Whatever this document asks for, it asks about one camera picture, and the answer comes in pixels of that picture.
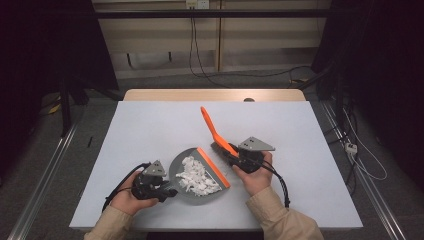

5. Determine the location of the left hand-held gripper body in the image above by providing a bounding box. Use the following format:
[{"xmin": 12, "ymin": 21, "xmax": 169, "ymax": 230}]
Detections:
[{"xmin": 131, "ymin": 159, "xmax": 169, "ymax": 201}]

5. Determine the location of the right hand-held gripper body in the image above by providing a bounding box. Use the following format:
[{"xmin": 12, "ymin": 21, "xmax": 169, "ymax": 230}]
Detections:
[{"xmin": 231, "ymin": 136, "xmax": 276, "ymax": 174}]

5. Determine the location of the grey dustpan with orange edge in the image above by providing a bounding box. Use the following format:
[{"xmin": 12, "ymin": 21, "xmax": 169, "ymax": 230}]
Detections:
[{"xmin": 168, "ymin": 146, "xmax": 232, "ymax": 206}]

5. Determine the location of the orange brush with grey bristles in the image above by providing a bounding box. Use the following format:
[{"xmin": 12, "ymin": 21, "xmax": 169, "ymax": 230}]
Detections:
[{"xmin": 199, "ymin": 105, "xmax": 241, "ymax": 168}]

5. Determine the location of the pile of white paper scraps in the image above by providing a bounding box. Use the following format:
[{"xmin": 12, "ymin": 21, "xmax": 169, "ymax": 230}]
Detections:
[{"xmin": 175, "ymin": 155, "xmax": 231, "ymax": 197}]

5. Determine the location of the person's right hand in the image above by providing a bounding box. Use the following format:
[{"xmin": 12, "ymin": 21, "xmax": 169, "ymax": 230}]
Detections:
[{"xmin": 232, "ymin": 151, "xmax": 283, "ymax": 197}]

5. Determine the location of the person's left hand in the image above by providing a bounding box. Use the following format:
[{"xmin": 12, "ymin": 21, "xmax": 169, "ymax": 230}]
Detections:
[{"xmin": 109, "ymin": 170, "xmax": 160, "ymax": 216}]

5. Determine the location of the light wooden table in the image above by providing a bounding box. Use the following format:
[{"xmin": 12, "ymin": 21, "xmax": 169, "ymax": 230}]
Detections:
[{"xmin": 123, "ymin": 88, "xmax": 307, "ymax": 103}]

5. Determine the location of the black metal stand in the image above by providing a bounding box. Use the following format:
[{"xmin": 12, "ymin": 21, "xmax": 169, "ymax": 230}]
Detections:
[{"xmin": 58, "ymin": 76, "xmax": 124, "ymax": 138}]

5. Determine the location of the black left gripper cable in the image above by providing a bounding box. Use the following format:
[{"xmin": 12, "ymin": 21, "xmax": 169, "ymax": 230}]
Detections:
[{"xmin": 101, "ymin": 162, "xmax": 151, "ymax": 213}]

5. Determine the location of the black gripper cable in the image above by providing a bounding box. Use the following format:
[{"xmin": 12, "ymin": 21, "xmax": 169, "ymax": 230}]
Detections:
[
  {"xmin": 263, "ymin": 161, "xmax": 291, "ymax": 208},
  {"xmin": 101, "ymin": 162, "xmax": 151, "ymax": 213}
]

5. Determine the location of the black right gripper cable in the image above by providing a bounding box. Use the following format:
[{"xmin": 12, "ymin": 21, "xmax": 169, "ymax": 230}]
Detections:
[{"xmin": 263, "ymin": 161, "xmax": 291, "ymax": 208}]

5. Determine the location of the black wall cable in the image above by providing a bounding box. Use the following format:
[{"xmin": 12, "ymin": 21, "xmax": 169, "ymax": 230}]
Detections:
[
  {"xmin": 188, "ymin": 17, "xmax": 231, "ymax": 89},
  {"xmin": 193, "ymin": 17, "xmax": 313, "ymax": 79}
]

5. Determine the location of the black floor cable bundle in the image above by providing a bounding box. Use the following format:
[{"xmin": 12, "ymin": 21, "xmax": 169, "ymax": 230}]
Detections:
[{"xmin": 328, "ymin": 99, "xmax": 359, "ymax": 188}]

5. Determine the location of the aluminium floor rail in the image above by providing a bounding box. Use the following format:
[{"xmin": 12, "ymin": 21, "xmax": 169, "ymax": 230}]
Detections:
[
  {"xmin": 321, "ymin": 101, "xmax": 406, "ymax": 240},
  {"xmin": 7, "ymin": 123, "xmax": 79, "ymax": 240}
]

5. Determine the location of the white floor cable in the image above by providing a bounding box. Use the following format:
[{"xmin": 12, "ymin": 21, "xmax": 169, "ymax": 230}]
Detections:
[{"xmin": 343, "ymin": 108, "xmax": 388, "ymax": 181}]

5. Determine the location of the white wall socket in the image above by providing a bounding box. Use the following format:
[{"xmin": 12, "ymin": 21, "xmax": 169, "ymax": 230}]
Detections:
[{"xmin": 185, "ymin": 0, "xmax": 210, "ymax": 10}]

